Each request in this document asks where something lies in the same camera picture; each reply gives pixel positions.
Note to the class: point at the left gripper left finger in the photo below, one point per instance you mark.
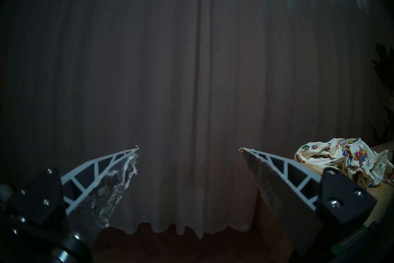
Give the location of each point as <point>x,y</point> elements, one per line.
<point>92,200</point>

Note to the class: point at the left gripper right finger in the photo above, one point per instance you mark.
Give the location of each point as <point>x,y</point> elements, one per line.
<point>292,203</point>

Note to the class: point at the cream bear print garment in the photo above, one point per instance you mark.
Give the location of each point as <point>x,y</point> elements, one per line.
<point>332,153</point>

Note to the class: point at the long pleated curtain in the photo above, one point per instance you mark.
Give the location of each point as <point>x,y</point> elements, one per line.
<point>190,80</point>

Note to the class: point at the tall leafy potted plant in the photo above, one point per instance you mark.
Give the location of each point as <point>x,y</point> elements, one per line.
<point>386,74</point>

